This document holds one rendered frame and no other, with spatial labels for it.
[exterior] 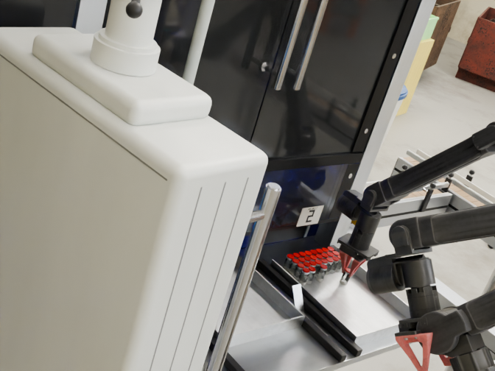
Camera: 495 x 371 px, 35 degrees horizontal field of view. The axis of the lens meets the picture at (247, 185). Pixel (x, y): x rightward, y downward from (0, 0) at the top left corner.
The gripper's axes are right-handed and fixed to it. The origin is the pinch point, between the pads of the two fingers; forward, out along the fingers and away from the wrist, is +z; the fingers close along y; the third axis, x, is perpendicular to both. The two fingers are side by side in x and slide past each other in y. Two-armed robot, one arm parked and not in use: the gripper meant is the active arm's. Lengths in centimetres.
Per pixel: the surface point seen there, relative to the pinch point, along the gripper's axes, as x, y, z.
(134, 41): 98, 7, -72
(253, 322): 38.0, 3.9, 3.8
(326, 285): 5.4, 2.4, 4.0
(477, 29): -636, 194, 39
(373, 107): -9.2, 13.8, -42.8
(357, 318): 11.0, -11.1, 3.9
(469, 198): -92, 0, 0
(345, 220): -14.4, 11.9, -6.0
